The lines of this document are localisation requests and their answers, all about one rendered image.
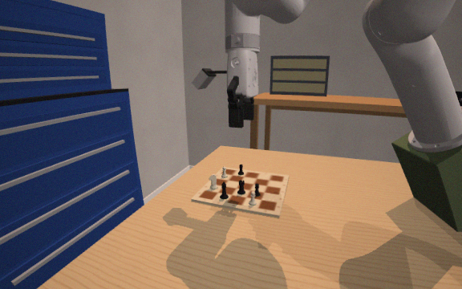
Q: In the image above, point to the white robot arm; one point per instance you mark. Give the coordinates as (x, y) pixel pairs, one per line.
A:
(400, 32)

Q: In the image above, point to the brown and cream chessboard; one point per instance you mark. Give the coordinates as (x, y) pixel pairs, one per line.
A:
(272, 188)

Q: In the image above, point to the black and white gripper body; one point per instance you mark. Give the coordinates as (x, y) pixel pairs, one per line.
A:
(245, 69)

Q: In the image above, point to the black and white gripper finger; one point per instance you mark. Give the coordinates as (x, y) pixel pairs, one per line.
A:
(236, 113)
(248, 108)

